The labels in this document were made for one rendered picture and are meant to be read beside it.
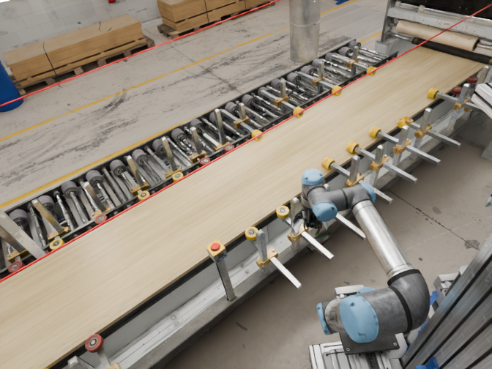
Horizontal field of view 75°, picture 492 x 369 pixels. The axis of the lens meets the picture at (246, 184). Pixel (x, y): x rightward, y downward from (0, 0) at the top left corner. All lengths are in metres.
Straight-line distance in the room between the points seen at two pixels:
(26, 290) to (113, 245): 0.51
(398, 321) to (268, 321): 1.81
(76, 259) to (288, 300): 1.56
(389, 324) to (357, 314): 0.08
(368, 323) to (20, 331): 1.78
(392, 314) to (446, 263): 2.23
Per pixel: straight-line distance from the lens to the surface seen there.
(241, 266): 2.17
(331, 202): 1.13
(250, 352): 2.62
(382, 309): 0.94
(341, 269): 2.89
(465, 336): 1.12
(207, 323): 1.97
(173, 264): 1.96
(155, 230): 2.15
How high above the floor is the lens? 2.49
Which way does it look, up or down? 45 degrees down
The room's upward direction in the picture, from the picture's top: 9 degrees counter-clockwise
